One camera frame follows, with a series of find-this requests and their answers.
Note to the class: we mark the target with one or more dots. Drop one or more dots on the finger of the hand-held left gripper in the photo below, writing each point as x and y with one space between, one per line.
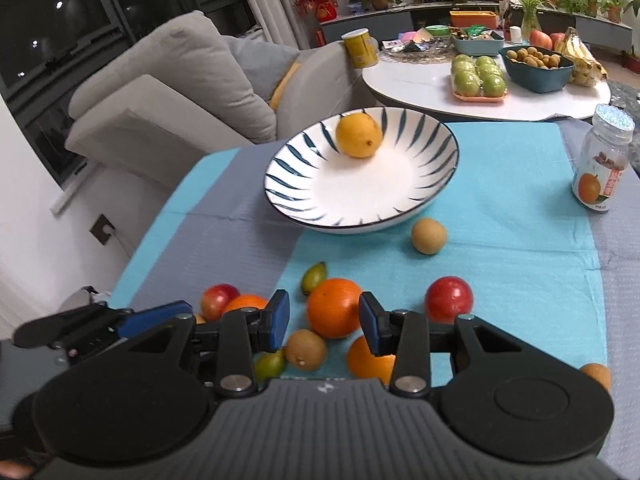
150 321

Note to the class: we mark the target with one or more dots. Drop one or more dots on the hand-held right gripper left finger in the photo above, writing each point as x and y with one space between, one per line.
277 322

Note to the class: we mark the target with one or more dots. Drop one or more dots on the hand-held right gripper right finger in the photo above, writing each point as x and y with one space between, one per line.
372 327

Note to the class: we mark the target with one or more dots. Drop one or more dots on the light orange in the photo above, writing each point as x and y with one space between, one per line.
365 362

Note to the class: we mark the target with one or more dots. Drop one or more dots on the brown kiwi-like fruit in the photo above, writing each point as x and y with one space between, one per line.
306 350

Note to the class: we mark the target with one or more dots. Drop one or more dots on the large deep orange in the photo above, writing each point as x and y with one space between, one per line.
332 310

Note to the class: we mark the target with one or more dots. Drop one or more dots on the red apple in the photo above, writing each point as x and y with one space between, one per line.
448 300
539 40
558 41
218 301

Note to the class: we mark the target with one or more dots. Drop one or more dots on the brown round pear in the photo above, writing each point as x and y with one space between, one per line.
429 236

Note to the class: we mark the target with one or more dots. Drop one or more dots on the white blue striped bowl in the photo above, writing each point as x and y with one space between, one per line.
370 185

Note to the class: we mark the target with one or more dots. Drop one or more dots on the yellow lemon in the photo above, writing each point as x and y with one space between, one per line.
359 135

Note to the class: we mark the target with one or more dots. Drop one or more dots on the brown longan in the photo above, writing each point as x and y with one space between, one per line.
597 375

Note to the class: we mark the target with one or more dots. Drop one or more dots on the small green jujube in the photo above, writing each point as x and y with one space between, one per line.
270 366
313 278

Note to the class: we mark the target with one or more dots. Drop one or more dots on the grey sofa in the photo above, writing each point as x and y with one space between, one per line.
150 125

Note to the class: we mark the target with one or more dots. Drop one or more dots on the yellow pillow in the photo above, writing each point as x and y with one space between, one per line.
285 87

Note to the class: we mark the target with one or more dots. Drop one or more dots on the round white table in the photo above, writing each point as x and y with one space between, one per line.
415 90

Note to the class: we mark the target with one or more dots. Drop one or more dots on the grey blue pillow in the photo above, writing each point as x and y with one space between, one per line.
260 65

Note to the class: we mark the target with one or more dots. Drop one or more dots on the light grey back cushion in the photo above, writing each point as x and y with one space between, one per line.
190 60

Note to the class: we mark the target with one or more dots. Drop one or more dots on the clear bottle with orange label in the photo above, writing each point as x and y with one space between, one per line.
597 180

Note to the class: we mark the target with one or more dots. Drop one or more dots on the pack of green apples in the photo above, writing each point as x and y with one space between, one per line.
480 77

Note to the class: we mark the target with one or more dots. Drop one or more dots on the yellow can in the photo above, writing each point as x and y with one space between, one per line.
361 50

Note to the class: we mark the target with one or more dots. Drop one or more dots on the glass plate of snacks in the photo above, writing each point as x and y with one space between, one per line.
420 47

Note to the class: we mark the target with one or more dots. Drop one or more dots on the pink packet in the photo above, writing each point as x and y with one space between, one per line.
409 37

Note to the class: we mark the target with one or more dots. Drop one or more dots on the teal basket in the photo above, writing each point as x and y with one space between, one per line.
475 48

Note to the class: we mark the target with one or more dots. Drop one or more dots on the teal bowl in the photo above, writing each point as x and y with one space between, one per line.
540 81

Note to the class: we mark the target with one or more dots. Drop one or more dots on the small green bowl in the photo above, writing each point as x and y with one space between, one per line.
437 31

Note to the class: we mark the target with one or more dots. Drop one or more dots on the grey tv cabinet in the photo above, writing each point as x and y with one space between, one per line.
400 20

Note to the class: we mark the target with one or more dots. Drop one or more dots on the heap of small longans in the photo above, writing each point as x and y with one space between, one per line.
532 57

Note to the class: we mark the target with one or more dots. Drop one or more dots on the red flower pot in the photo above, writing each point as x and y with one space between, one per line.
327 11

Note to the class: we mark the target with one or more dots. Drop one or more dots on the dark window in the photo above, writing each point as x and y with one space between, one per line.
50 10

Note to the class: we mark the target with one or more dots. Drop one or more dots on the small blue pot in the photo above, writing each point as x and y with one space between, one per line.
356 8

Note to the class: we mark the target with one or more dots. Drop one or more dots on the orange box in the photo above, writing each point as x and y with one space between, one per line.
472 19

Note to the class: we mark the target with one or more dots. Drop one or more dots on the small white bottle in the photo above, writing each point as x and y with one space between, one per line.
516 34

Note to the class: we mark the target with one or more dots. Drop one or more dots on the bunch of bananas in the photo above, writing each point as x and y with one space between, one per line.
585 62

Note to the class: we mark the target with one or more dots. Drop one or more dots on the glass vase with plant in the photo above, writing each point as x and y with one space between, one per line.
531 22

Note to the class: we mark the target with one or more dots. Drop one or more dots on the small red floor pot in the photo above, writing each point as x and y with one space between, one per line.
634 62

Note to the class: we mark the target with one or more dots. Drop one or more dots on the tall leafy potted plant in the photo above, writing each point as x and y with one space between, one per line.
634 6

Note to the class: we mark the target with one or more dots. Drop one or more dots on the dark wall socket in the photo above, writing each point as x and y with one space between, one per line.
102 230

